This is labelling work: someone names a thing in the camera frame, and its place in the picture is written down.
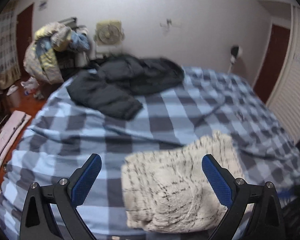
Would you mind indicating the beige wall fan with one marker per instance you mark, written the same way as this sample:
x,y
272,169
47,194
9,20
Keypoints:
x,y
107,32

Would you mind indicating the checked curtain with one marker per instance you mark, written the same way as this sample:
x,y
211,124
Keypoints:
x,y
3,45

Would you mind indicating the red door beside wardrobe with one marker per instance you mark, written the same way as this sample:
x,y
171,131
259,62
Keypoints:
x,y
272,62

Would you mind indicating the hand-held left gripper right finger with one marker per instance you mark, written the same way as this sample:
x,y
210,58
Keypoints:
x,y
216,180

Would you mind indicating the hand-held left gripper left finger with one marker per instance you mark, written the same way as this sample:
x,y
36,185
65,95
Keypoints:
x,y
87,180

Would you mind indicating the pile of mixed clothes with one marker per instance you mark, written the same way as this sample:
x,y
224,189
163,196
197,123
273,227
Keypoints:
x,y
47,55

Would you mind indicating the crumpled litter on floor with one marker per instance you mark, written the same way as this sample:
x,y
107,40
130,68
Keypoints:
x,y
30,83

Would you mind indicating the blue grey checked blanket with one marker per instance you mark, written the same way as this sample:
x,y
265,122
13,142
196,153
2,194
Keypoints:
x,y
90,135

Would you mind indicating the pink flat box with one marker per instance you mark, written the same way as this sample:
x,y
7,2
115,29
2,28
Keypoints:
x,y
7,135

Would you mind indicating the white louvered wardrobe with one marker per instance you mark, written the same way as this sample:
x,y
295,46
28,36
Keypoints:
x,y
295,92

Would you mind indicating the red door beside curtain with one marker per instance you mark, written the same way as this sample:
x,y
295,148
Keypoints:
x,y
25,35

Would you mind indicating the black puffer jacket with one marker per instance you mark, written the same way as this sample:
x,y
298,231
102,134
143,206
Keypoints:
x,y
120,85

